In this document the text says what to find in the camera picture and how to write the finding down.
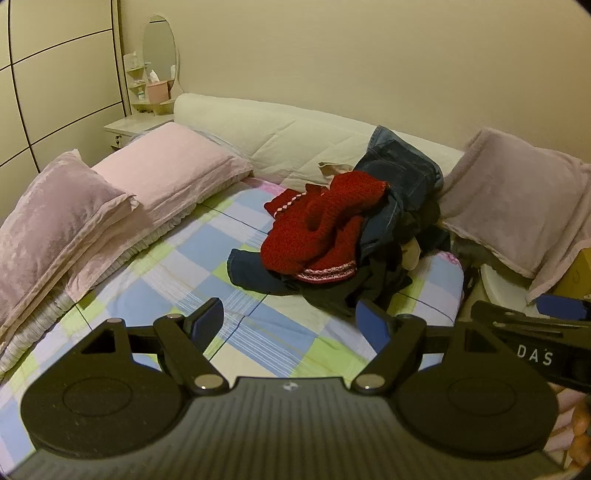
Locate cream cloth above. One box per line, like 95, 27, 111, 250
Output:
399, 237, 422, 271

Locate white plastic stool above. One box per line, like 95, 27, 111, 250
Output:
480, 263, 543, 319

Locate oval mirror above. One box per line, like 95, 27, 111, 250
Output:
142, 15, 178, 84

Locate white padded headboard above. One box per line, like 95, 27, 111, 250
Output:
173, 92, 465, 190

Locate light pink pillow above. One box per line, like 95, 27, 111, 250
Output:
65, 121, 254, 298

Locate mauve fleece pillow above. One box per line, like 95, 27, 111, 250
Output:
438, 128, 591, 303

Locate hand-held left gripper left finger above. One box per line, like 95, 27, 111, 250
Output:
81, 298, 228, 395

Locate pink floral mattress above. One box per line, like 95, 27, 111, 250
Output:
434, 249, 465, 273

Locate pink blanket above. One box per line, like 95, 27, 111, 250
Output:
0, 148, 139, 324

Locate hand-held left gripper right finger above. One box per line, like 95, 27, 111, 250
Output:
352, 299, 506, 397

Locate beige garment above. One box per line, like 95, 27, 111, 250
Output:
305, 161, 365, 190

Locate yellow box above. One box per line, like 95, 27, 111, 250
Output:
551, 247, 591, 301

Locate red knitted sweater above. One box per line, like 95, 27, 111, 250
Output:
260, 171, 391, 284

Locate checkered bedsheet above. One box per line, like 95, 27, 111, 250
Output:
0, 178, 465, 480

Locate blue jeans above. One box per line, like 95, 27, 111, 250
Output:
353, 126, 444, 259

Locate dark navy pants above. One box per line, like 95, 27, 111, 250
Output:
226, 248, 315, 296

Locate pink tissue box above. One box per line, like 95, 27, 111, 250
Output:
146, 69, 171, 104

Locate person's right hand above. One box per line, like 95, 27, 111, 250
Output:
570, 401, 591, 467

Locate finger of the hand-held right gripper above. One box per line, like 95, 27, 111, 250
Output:
536, 294, 591, 321
471, 300, 591, 331

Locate black garment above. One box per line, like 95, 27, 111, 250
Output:
302, 203, 453, 319

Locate white nightstand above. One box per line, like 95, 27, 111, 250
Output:
103, 113, 175, 151

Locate cream vanity shelf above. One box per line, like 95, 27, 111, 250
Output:
124, 65, 178, 116

